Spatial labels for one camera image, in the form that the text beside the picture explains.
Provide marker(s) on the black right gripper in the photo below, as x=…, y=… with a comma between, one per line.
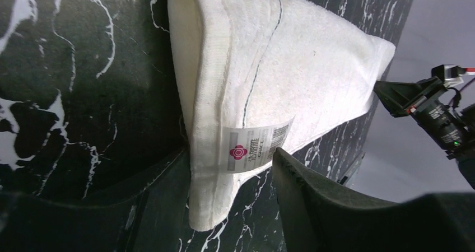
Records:
x=452, y=133

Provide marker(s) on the white towel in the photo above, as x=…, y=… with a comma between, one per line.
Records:
x=257, y=75

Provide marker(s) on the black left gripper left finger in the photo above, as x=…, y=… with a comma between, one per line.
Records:
x=141, y=213

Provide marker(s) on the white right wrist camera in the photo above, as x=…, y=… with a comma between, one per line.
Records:
x=451, y=75

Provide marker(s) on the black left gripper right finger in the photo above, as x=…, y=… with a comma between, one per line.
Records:
x=319, y=214

